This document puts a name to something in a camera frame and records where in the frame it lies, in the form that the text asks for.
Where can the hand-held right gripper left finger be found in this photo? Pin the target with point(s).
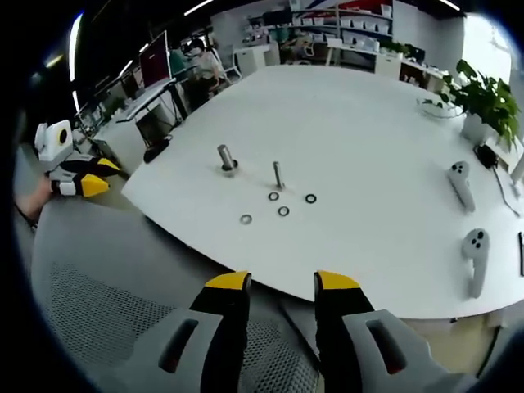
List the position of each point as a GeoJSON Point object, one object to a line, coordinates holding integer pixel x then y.
{"type": "Point", "coordinates": [221, 323]}

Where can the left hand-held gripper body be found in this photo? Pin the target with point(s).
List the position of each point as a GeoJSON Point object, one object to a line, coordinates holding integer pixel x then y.
{"type": "Point", "coordinates": [49, 151]}

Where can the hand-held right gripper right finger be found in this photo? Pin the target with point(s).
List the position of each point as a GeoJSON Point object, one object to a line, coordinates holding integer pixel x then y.
{"type": "Point", "coordinates": [344, 323]}

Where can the silver steel washer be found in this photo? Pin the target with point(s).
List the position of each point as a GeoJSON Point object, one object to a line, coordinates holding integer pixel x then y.
{"type": "Point", "coordinates": [241, 219]}

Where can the black steel washer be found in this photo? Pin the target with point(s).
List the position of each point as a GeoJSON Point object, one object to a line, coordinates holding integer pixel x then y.
{"type": "Point", "coordinates": [279, 211]}
{"type": "Point", "coordinates": [269, 197]}
{"type": "Point", "coordinates": [306, 198]}

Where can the thick steel threaded stud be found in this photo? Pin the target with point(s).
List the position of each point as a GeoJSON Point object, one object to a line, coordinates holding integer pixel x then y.
{"type": "Point", "coordinates": [224, 154]}

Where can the thin steel threaded stud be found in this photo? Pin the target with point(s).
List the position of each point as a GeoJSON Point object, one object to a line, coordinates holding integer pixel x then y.
{"type": "Point", "coordinates": [277, 172]}

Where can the person's left hand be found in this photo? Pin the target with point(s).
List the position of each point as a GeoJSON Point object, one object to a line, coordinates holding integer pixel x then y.
{"type": "Point", "coordinates": [32, 202]}

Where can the grey mesh office chair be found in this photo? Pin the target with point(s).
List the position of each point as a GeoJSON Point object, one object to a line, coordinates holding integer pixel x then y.
{"type": "Point", "coordinates": [102, 254]}

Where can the white monitor desk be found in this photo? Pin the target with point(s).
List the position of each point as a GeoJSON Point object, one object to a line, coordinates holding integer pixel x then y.
{"type": "Point", "coordinates": [139, 104]}

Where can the red screen monitor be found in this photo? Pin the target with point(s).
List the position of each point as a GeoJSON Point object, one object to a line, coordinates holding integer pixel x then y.
{"type": "Point", "coordinates": [154, 61]}

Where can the white handheld controller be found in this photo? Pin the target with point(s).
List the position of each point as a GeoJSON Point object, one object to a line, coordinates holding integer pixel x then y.
{"type": "Point", "coordinates": [458, 174]}
{"type": "Point", "coordinates": [475, 245]}

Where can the black power adapter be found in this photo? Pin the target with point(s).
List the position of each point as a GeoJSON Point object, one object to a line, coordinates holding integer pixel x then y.
{"type": "Point", "coordinates": [486, 155]}

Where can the white desktop stand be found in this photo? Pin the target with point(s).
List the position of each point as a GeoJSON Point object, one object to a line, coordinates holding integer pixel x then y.
{"type": "Point", "coordinates": [518, 163]}

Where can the white office chair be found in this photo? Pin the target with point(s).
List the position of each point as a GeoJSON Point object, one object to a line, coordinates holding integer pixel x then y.
{"type": "Point", "coordinates": [308, 48]}

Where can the white low cabinet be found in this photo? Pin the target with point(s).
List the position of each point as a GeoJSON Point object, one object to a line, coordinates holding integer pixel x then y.
{"type": "Point", "coordinates": [387, 65]}

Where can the green potted plant white pot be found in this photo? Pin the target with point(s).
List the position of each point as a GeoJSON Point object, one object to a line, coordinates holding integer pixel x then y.
{"type": "Point", "coordinates": [487, 94]}

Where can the white storage shelf with boxes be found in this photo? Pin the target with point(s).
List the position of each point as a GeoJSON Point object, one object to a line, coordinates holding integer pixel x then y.
{"type": "Point", "coordinates": [348, 20]}

